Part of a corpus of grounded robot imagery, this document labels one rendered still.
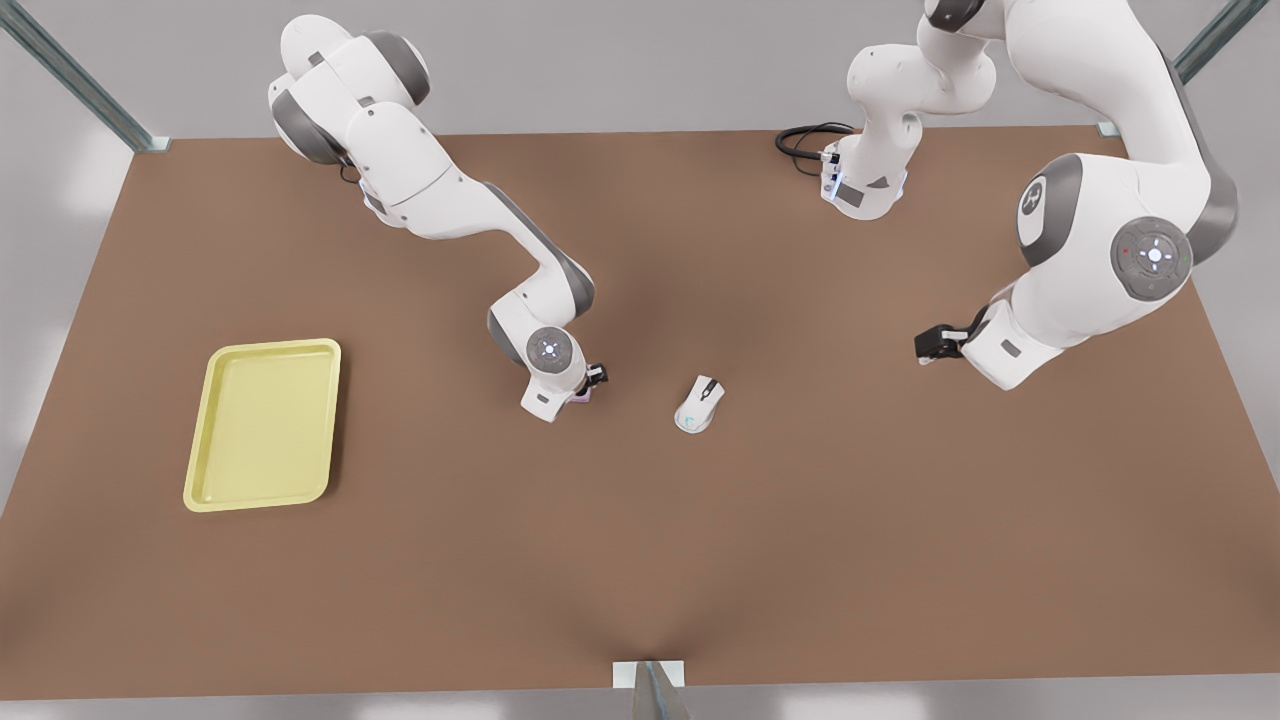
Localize white computer mouse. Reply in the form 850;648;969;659
674;375;726;435

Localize yellow rectangular tray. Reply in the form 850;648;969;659
183;338;342;513

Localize black cable loop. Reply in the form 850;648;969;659
775;122;857;179

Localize silver frame post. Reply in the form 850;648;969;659
613;660;691;720
0;0;171;154
1097;0;1273;138

